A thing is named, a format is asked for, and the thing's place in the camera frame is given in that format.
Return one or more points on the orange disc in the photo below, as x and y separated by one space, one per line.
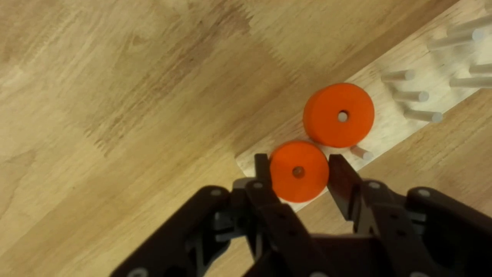
323 118
286 179

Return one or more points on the wooden rack with rods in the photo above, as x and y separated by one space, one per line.
389 129

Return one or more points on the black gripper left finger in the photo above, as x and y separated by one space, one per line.
231 232

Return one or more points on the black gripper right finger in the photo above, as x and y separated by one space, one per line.
409 232

